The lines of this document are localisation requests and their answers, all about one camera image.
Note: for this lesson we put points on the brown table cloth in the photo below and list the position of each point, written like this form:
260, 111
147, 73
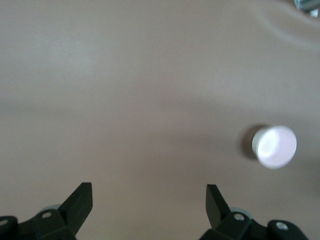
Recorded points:
125, 87

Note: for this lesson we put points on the metal table clamp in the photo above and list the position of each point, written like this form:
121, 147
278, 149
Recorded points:
308, 6

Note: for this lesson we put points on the white bowl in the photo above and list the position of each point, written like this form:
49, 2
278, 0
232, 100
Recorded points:
255, 143

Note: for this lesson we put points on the pink bowl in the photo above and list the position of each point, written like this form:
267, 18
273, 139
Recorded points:
277, 147

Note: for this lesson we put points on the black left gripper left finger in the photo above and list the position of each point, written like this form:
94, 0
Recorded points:
75, 212

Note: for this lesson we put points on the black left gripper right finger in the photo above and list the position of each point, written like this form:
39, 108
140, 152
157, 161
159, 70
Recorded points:
222, 215

